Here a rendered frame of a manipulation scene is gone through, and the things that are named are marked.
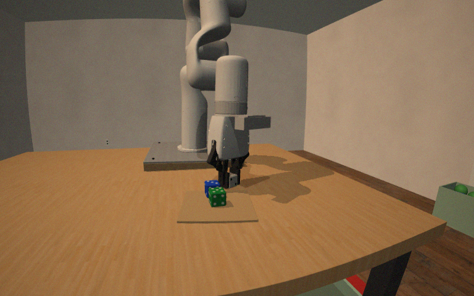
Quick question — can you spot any green die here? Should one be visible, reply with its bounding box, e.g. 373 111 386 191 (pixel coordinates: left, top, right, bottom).
209 187 226 207

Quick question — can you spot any white die with black pips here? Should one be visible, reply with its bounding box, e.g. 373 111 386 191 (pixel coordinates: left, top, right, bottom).
229 172 238 188

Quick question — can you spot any blue die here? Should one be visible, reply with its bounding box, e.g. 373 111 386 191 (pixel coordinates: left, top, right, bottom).
204 180 220 198

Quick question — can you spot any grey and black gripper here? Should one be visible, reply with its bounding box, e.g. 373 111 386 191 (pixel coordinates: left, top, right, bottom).
207 113 249 189

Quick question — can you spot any tan flat mat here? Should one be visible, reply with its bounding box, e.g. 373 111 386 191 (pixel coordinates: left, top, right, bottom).
177 190 258 223

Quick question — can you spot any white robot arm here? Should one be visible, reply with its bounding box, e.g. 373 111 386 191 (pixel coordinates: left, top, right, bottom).
178 0 271 153

